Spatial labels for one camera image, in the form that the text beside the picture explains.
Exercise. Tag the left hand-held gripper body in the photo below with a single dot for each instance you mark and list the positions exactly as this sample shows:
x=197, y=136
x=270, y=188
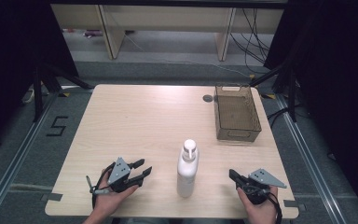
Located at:
x=119, y=174

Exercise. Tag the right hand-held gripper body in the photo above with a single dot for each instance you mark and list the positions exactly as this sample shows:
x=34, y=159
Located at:
x=258, y=186

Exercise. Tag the person's left hand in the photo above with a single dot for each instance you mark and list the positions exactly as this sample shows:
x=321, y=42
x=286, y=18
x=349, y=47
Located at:
x=112, y=199

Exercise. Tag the person's right hand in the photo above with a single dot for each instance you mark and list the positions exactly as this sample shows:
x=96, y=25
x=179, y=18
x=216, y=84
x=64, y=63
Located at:
x=259, y=213

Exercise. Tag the black tape strip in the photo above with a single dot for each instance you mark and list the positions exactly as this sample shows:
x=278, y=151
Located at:
x=294, y=205
x=52, y=197

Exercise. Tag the white pump bottle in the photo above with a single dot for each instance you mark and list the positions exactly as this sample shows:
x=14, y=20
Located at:
x=187, y=171

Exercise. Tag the clear plastic bin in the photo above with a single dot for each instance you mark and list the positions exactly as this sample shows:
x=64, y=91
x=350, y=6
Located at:
x=236, y=116

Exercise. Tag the grey round table grommet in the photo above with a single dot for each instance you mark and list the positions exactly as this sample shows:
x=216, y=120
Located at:
x=208, y=98

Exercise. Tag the black metal stand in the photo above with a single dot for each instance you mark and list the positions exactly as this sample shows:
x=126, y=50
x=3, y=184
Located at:
x=292, y=93
x=38, y=93

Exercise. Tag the black curtain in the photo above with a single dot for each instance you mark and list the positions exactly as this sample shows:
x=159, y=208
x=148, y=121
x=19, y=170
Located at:
x=12, y=62
x=335, y=77

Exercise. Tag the beige wooden desk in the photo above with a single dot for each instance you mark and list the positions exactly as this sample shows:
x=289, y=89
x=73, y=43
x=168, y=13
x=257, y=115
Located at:
x=167, y=18

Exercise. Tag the aluminium floor rail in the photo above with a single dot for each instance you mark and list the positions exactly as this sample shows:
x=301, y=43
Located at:
x=15, y=161
x=310, y=161

